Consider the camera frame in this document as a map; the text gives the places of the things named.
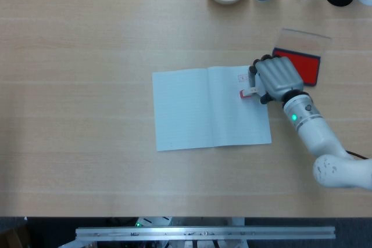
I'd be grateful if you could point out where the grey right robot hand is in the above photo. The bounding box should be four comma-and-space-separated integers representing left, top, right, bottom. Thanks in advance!
248, 54, 309, 105

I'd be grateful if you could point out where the small red white stamp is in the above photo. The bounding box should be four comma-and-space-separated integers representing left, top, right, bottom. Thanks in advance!
239, 85, 259, 99

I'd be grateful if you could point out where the open lined notebook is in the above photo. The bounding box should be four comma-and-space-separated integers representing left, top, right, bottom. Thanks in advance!
152, 64, 273, 152

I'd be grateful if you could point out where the red ink pad clear lid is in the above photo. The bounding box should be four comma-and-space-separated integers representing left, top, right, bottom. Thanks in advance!
271, 28, 332, 87

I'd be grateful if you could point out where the aluminium profile rail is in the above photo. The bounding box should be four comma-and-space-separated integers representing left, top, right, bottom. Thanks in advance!
75, 225, 337, 242

